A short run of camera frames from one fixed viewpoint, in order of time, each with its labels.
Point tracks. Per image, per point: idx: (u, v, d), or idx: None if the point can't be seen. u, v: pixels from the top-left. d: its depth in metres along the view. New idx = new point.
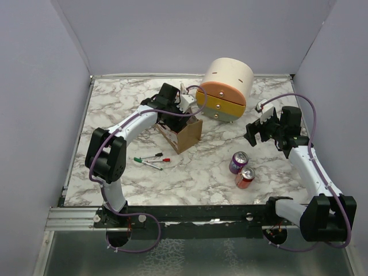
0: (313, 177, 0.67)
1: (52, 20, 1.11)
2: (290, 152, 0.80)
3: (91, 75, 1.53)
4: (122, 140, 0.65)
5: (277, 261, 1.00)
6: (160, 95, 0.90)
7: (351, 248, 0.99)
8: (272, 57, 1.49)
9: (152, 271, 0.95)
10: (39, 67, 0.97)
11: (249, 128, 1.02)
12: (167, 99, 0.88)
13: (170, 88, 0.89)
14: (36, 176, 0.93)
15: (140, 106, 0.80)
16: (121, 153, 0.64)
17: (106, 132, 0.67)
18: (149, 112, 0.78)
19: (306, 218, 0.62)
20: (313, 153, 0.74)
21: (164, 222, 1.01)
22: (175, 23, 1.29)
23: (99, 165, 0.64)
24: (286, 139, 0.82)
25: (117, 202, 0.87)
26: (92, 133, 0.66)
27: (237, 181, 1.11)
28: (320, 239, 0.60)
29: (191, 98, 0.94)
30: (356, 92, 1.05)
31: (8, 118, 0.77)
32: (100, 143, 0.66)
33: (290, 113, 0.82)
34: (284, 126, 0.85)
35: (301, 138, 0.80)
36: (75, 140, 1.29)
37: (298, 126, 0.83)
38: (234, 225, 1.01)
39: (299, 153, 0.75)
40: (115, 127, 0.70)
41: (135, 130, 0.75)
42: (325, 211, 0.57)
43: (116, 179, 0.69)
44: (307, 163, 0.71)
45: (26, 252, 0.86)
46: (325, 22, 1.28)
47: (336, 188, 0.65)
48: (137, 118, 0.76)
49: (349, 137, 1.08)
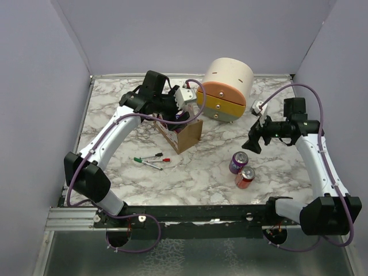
0: (319, 173, 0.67)
1: (52, 20, 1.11)
2: (298, 137, 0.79)
3: (91, 75, 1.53)
4: (96, 166, 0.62)
5: (277, 261, 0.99)
6: (144, 84, 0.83)
7: (351, 248, 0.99)
8: (273, 56, 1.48)
9: (152, 271, 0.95)
10: (39, 67, 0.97)
11: (251, 134, 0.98)
12: (153, 90, 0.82)
13: (154, 79, 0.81)
14: (36, 176, 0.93)
15: (119, 108, 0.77)
16: (96, 178, 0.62)
17: (78, 157, 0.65)
18: (127, 118, 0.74)
19: (306, 213, 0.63)
20: (322, 144, 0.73)
21: (164, 222, 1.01)
22: (175, 23, 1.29)
23: (80, 187, 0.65)
24: (295, 123, 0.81)
25: (113, 209, 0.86)
26: (64, 160, 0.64)
27: (237, 181, 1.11)
28: (319, 233, 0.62)
29: (188, 93, 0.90)
30: (356, 91, 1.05)
31: (7, 117, 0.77)
32: (73, 168, 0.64)
33: (294, 101, 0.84)
34: (290, 114, 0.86)
35: (311, 123, 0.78)
36: (75, 140, 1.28)
37: (303, 112, 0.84)
38: (234, 225, 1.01)
39: (309, 143, 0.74)
40: (88, 150, 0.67)
41: (113, 142, 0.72)
42: (329, 211, 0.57)
43: (100, 196, 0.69)
44: (315, 154, 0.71)
45: (26, 252, 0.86)
46: (325, 22, 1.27)
47: (342, 188, 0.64)
48: (114, 128, 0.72)
49: (349, 137, 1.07)
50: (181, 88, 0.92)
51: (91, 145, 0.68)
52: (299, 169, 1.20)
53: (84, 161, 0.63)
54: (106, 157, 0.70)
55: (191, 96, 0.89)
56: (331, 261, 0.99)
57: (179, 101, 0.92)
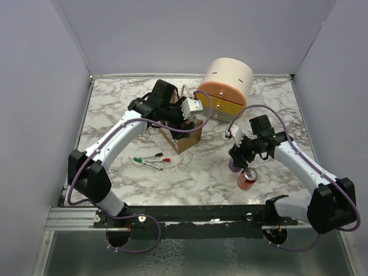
0: (306, 170, 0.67)
1: (52, 21, 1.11)
2: (273, 150, 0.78)
3: (91, 75, 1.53)
4: (100, 165, 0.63)
5: (278, 261, 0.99)
6: (153, 93, 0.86)
7: (351, 248, 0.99)
8: (273, 56, 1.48)
9: (152, 271, 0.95)
10: (39, 66, 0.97)
11: (232, 154, 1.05)
12: (161, 98, 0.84)
13: (164, 87, 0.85)
14: (36, 176, 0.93)
15: (126, 112, 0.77)
16: (99, 177, 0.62)
17: (83, 154, 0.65)
18: (134, 122, 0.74)
19: (311, 212, 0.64)
20: (296, 146, 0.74)
21: (164, 222, 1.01)
22: (175, 23, 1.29)
23: (81, 187, 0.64)
24: (267, 140, 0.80)
25: (112, 209, 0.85)
26: (68, 157, 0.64)
27: (239, 183, 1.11)
28: (332, 227, 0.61)
29: (195, 104, 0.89)
30: (356, 91, 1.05)
31: (7, 118, 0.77)
32: (77, 166, 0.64)
33: (258, 120, 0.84)
34: (257, 131, 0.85)
35: (279, 134, 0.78)
36: (75, 140, 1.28)
37: (269, 127, 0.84)
38: (234, 225, 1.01)
39: (285, 149, 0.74)
40: (93, 150, 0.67)
41: (118, 146, 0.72)
42: (330, 199, 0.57)
43: (100, 197, 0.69)
44: (294, 157, 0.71)
45: (25, 252, 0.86)
46: (325, 22, 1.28)
47: (331, 174, 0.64)
48: (121, 130, 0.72)
49: (349, 138, 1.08)
50: (186, 98, 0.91)
51: (97, 145, 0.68)
52: None
53: (88, 159, 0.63)
54: (110, 158, 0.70)
55: (197, 107, 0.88)
56: (331, 261, 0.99)
57: (185, 111, 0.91)
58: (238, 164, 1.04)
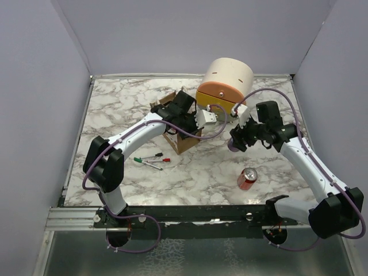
0: (315, 175, 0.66)
1: (52, 20, 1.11)
2: (281, 144, 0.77)
3: (91, 75, 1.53)
4: (121, 153, 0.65)
5: (279, 261, 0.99)
6: (173, 102, 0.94)
7: (351, 248, 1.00)
8: (273, 56, 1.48)
9: (152, 271, 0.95)
10: (39, 66, 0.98)
11: (234, 135, 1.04)
12: (180, 108, 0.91)
13: (185, 98, 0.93)
14: (36, 176, 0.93)
15: (148, 113, 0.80)
16: (117, 165, 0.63)
17: (105, 142, 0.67)
18: (156, 123, 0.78)
19: (314, 217, 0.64)
20: (306, 145, 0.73)
21: (164, 222, 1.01)
22: (175, 23, 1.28)
23: (96, 174, 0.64)
24: (274, 133, 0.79)
25: (115, 207, 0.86)
26: (92, 142, 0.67)
27: (239, 183, 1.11)
28: (334, 233, 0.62)
29: (210, 117, 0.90)
30: (356, 91, 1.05)
31: (7, 117, 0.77)
32: (98, 151, 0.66)
33: (267, 107, 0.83)
34: (266, 121, 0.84)
35: (288, 127, 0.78)
36: (75, 140, 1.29)
37: (278, 117, 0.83)
38: (234, 225, 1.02)
39: (294, 148, 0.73)
40: (115, 138, 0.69)
41: (137, 142, 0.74)
42: (337, 210, 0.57)
43: (111, 188, 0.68)
44: (303, 157, 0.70)
45: (26, 252, 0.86)
46: (325, 22, 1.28)
47: (341, 182, 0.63)
48: (143, 127, 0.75)
49: (349, 138, 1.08)
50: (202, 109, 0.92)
51: (119, 135, 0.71)
52: None
53: (110, 146, 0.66)
54: (128, 151, 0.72)
55: (211, 119, 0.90)
56: (331, 261, 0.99)
57: (199, 122, 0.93)
58: (238, 146, 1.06)
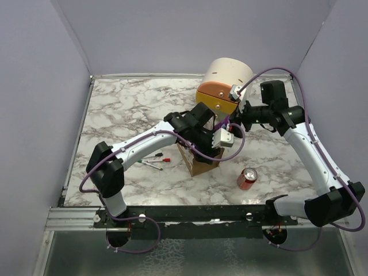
0: (319, 167, 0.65)
1: (52, 20, 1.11)
2: (286, 128, 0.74)
3: (91, 75, 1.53)
4: (121, 163, 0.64)
5: (279, 261, 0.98)
6: (191, 111, 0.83)
7: (351, 248, 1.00)
8: (273, 56, 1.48)
9: (152, 271, 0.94)
10: (39, 67, 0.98)
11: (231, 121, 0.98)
12: (198, 119, 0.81)
13: (203, 111, 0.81)
14: (36, 176, 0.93)
15: (161, 122, 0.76)
16: (115, 175, 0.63)
17: (108, 148, 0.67)
18: (165, 133, 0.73)
19: (311, 207, 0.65)
20: (313, 133, 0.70)
21: (164, 222, 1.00)
22: (175, 23, 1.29)
23: (95, 177, 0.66)
24: (279, 116, 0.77)
25: (115, 209, 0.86)
26: (95, 146, 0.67)
27: (239, 183, 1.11)
28: (328, 222, 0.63)
29: (227, 136, 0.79)
30: (356, 91, 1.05)
31: (7, 118, 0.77)
32: (100, 157, 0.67)
33: (273, 87, 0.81)
34: (271, 102, 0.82)
35: (295, 111, 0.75)
36: (75, 140, 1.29)
37: (283, 98, 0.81)
38: (234, 225, 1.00)
39: (300, 135, 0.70)
40: (119, 147, 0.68)
41: (143, 151, 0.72)
42: (337, 204, 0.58)
43: (111, 194, 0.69)
44: (309, 146, 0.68)
45: (26, 252, 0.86)
46: (325, 22, 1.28)
47: (345, 176, 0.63)
48: (150, 137, 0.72)
49: (348, 138, 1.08)
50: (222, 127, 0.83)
51: (124, 144, 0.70)
52: (298, 169, 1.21)
53: (111, 154, 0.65)
54: (131, 160, 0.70)
55: (228, 140, 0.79)
56: (332, 261, 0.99)
57: (215, 140, 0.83)
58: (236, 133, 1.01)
